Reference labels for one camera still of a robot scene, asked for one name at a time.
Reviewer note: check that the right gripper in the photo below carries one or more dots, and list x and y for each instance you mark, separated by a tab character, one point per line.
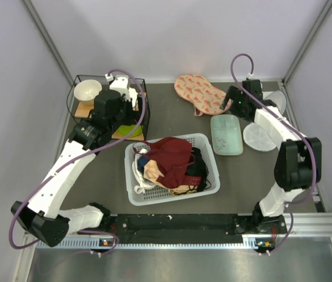
234	94

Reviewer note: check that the floral mesh laundry bag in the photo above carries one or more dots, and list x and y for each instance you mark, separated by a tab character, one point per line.
205	98

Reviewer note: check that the black wire wooden shelf rack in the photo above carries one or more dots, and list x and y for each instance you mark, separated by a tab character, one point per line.
83	111

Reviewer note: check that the maroon bra in basket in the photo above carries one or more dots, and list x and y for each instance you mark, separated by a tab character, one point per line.
172	157

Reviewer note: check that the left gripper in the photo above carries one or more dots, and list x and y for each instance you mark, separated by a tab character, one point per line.
128	98

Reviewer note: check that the black bra in basket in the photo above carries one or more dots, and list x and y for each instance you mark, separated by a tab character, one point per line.
199	169

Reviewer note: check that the cream ceramic bowl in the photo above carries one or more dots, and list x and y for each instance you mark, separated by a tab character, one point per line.
86	91

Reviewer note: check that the white round mesh laundry bag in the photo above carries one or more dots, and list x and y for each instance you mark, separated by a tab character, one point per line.
255	136

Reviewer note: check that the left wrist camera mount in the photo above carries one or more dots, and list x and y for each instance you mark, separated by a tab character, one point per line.
109	77

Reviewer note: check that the light green rectangular plate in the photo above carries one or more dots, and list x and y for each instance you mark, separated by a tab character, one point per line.
226	135

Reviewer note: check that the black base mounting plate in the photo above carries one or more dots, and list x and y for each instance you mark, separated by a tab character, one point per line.
230	223

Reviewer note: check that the beige bra in basket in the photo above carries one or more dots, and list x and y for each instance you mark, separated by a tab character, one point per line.
152	173

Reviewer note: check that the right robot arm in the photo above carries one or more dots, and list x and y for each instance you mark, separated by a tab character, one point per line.
299	160

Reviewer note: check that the lime green plate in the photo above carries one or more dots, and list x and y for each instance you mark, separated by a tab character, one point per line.
124	130

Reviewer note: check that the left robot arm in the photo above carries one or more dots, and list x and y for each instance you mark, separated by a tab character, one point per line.
123	103

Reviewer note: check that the white bra in basket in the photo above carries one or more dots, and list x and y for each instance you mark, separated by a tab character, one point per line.
143	184

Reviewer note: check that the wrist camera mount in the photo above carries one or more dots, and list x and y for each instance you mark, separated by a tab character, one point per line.
250	76
109	77

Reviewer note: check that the white slotted cable duct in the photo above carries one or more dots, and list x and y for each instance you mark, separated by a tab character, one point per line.
96	242

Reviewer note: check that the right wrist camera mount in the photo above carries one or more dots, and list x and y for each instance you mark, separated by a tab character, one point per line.
250	76

